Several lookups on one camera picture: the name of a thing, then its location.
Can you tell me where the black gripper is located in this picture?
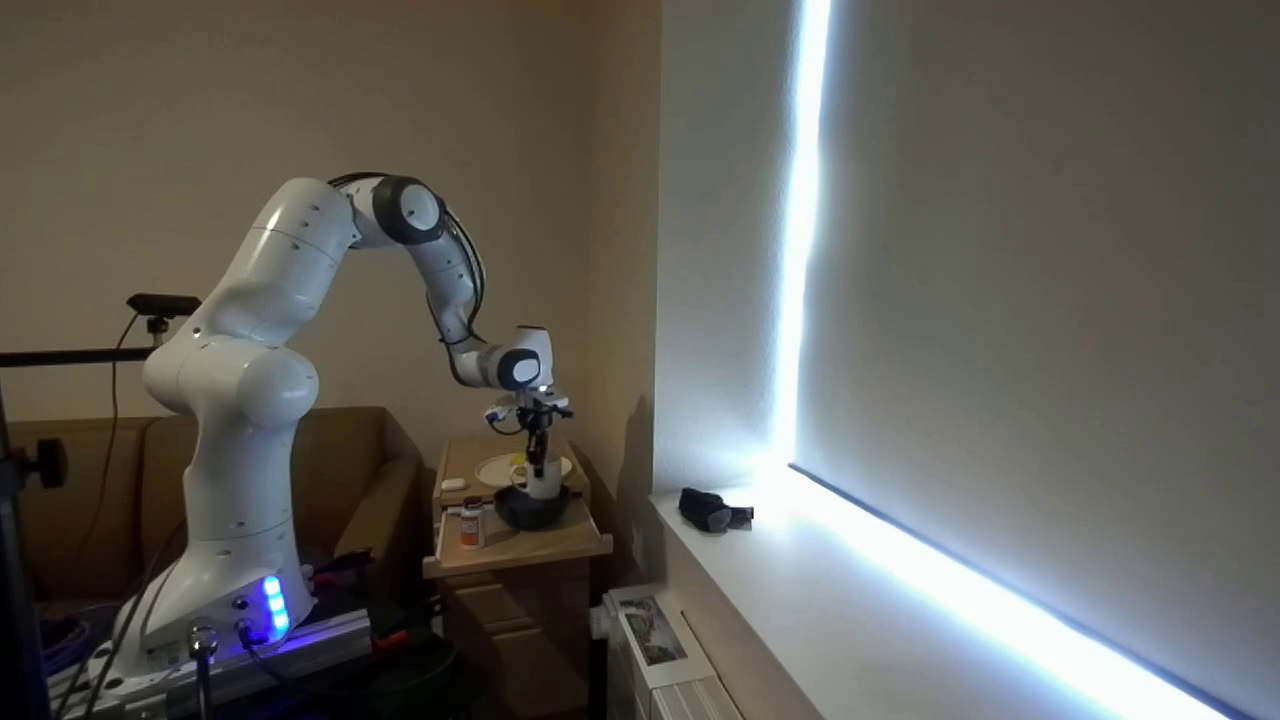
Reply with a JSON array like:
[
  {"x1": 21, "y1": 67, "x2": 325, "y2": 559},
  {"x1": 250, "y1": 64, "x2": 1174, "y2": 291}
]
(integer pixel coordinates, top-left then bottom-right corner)
[{"x1": 485, "y1": 390, "x2": 571, "y2": 480}]

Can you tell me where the white mug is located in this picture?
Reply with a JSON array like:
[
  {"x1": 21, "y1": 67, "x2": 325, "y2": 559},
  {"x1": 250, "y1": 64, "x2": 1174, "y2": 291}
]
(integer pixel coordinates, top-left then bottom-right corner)
[{"x1": 497, "y1": 474, "x2": 558, "y2": 502}]

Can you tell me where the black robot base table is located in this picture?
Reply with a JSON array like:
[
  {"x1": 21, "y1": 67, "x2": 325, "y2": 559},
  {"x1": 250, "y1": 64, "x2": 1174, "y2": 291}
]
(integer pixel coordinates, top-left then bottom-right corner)
[{"x1": 47, "y1": 555, "x2": 424, "y2": 720}]

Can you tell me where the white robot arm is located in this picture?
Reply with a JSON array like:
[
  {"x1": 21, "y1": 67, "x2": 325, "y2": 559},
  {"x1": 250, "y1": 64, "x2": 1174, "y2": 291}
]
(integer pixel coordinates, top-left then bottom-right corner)
[{"x1": 123, "y1": 172, "x2": 566, "y2": 661}]

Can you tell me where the black bowl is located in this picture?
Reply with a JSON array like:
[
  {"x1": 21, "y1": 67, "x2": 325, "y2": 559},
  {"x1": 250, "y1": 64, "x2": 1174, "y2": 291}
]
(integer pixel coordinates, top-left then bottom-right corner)
[{"x1": 497, "y1": 486, "x2": 571, "y2": 533}]

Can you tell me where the dark object on sill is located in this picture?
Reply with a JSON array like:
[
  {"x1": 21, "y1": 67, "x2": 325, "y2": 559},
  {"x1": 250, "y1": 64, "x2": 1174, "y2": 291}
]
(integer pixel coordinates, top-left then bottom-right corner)
[{"x1": 679, "y1": 486, "x2": 754, "y2": 533}]

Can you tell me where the white window sill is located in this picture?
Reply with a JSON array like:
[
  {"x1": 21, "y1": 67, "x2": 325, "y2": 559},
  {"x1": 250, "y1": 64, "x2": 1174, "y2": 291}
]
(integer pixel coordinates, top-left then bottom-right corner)
[{"x1": 652, "y1": 472, "x2": 1232, "y2": 720}]

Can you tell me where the white window blind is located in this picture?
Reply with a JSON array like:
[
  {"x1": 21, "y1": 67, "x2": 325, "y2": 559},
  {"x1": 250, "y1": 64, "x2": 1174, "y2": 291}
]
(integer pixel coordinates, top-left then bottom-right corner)
[{"x1": 794, "y1": 0, "x2": 1280, "y2": 720}]

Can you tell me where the white plate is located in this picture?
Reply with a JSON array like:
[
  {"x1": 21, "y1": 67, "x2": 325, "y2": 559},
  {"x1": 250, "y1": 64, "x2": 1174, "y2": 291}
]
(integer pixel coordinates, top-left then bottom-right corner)
[{"x1": 474, "y1": 453, "x2": 571, "y2": 486}]

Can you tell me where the orange pill bottle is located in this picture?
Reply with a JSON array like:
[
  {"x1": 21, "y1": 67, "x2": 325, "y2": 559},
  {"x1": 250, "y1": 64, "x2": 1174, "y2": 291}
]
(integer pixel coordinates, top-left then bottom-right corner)
[{"x1": 458, "y1": 517, "x2": 485, "y2": 545}]

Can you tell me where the wooden side table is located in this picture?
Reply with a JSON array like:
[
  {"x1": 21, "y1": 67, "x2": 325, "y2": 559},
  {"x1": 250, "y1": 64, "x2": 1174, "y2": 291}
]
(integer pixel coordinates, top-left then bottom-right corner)
[{"x1": 424, "y1": 434, "x2": 610, "y2": 720}]

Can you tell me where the white radiator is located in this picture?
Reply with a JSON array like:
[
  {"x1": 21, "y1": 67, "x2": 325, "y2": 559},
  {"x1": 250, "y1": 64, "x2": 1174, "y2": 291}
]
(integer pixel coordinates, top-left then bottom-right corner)
[{"x1": 591, "y1": 583, "x2": 745, "y2": 720}]

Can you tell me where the brown armchair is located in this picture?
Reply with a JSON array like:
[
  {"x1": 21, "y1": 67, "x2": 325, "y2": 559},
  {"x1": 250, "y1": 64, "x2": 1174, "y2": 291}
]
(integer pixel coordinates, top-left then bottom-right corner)
[{"x1": 6, "y1": 408, "x2": 428, "y2": 605}]

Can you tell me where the black camera on stand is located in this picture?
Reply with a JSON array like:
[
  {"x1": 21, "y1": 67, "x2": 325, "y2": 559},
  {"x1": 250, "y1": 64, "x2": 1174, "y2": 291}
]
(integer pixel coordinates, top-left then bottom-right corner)
[{"x1": 126, "y1": 291, "x2": 198, "y2": 334}]

